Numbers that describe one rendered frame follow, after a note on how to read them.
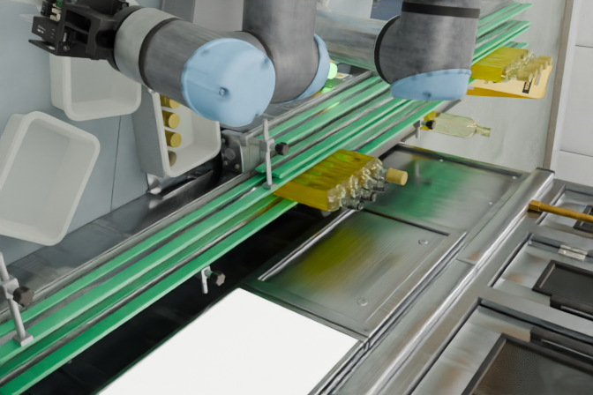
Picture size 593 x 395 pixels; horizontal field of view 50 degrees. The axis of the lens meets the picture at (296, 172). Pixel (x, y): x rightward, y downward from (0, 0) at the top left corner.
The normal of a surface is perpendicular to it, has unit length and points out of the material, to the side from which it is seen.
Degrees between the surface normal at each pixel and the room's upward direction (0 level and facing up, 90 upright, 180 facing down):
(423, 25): 87
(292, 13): 32
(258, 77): 9
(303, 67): 1
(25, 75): 0
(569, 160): 90
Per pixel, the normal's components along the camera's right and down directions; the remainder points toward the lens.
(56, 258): -0.04, -0.90
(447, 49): 0.11, 0.29
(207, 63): -0.38, -0.31
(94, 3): 0.76, 0.38
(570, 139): -0.60, 0.38
